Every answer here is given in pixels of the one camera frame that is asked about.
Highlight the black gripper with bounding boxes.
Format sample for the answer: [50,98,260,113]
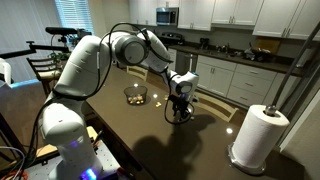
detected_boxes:
[168,94,194,122]

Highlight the white slatted dining chair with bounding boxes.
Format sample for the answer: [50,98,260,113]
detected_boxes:
[193,91,240,123]
[126,65,149,82]

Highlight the stainless steel dishwasher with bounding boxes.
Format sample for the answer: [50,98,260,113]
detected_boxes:
[174,50,200,76]

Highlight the white lower kitchen cabinets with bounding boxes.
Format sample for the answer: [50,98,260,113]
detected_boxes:
[194,54,279,108]

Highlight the black coffee maker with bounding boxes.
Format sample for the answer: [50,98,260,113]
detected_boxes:
[198,37,211,51]

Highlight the dark kitchen countertop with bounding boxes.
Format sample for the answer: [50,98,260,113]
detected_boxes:
[168,43,305,78]

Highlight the black kitchen stove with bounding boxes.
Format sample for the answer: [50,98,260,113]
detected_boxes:
[159,31,185,46]

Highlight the kitchen sink faucet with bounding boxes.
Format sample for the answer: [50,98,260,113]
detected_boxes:
[215,42,235,55]

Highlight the white paper towel roll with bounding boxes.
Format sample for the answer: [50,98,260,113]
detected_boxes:
[231,104,291,169]

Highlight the metal paper towel holder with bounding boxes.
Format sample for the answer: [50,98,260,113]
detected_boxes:
[227,104,278,176]

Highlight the black dish rack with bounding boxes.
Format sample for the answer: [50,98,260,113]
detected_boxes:
[244,46,272,63]

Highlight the stainless steel microwave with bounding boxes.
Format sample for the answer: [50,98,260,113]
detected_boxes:
[155,7,180,27]

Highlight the white upper cabinet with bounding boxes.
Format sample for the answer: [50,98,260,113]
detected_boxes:
[211,0,265,26]
[177,0,216,32]
[129,0,159,27]
[252,0,320,42]

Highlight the wooden cutting board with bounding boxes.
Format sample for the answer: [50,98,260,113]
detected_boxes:
[254,36,282,55]

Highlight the black metal pole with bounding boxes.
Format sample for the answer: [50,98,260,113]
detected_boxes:
[271,20,320,111]

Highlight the green potted plant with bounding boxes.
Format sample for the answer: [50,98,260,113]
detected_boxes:
[49,50,72,65]

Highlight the dark wooden chair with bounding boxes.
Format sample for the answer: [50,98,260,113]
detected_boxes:
[26,57,63,98]

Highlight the white window blinds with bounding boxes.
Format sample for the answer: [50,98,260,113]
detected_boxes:
[54,0,95,35]

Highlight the black wire mesh basket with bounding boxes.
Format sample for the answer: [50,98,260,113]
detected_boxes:
[123,85,149,106]

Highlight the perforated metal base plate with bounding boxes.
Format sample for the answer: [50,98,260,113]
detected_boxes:
[22,139,122,180]

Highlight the black camera on boom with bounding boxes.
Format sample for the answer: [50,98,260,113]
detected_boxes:
[44,26,93,44]

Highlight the orange cable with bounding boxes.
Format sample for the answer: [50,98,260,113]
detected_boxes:
[0,169,26,180]

